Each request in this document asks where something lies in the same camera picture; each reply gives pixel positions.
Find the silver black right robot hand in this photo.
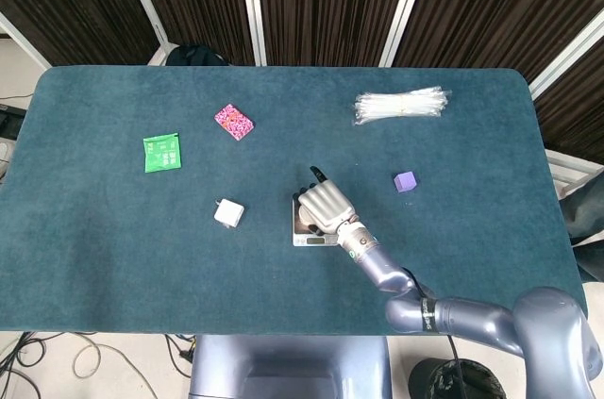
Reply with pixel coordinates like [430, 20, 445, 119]
[292, 165, 358, 237]

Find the small digital scale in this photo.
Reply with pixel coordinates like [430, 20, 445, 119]
[291, 195, 342, 248]

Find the purple foam cube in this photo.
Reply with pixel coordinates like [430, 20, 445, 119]
[393, 171, 420, 193]

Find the white charger adapter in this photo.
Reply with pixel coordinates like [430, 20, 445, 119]
[212, 198, 245, 230]

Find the pink patterned small box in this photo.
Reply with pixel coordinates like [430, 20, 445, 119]
[213, 103, 255, 141]

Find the clear plastic straw bundle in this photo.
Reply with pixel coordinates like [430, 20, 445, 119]
[353, 85, 453, 126]

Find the blue table cloth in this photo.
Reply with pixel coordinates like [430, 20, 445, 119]
[0, 65, 589, 339]

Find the blue robot torso base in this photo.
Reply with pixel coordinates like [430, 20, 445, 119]
[188, 333, 394, 399]

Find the green sachet packet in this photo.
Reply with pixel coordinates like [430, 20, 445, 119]
[143, 131, 183, 175]

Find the black bag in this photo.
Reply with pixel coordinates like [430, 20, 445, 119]
[165, 43, 228, 67]

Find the black trash bin with bag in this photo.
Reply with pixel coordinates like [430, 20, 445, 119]
[408, 357, 509, 399]

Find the white metal rack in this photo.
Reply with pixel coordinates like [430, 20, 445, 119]
[545, 148, 596, 200]

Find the black device box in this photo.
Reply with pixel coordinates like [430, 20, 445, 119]
[0, 104, 27, 141]

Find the black floor cable with plug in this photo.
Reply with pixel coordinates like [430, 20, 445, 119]
[162, 333, 197, 377]

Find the grey looped floor cable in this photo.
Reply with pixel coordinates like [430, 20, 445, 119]
[72, 341, 159, 399]

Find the black floor cable bundle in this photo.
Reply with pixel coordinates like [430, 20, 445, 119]
[0, 330, 98, 399]

